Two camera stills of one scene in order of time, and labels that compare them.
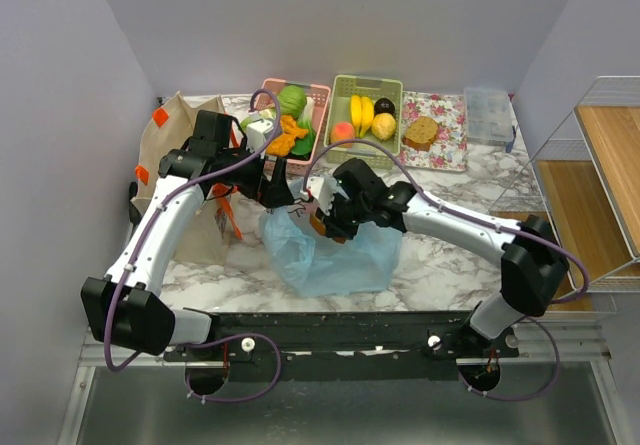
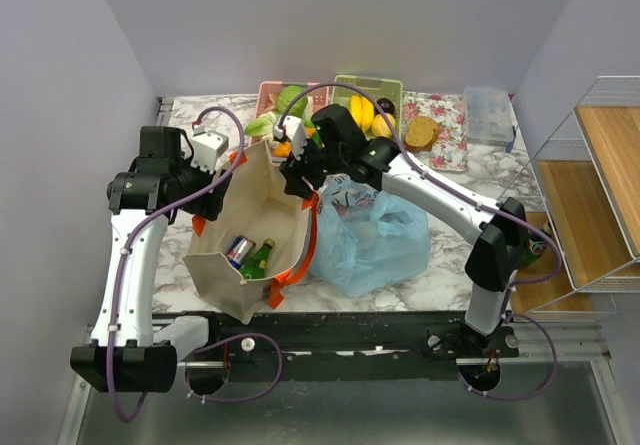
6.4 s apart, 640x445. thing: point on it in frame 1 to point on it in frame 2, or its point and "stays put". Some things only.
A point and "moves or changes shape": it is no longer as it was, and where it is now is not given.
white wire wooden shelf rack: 585,178 stays put
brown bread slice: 421,133 stays put
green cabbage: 292,101 stays put
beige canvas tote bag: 173,124 moves or changes shape
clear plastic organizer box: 487,115 stays put
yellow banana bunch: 362,110 stays put
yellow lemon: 384,126 stays put
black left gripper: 270,193 to 209,203
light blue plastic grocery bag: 318,264 moves or changes shape
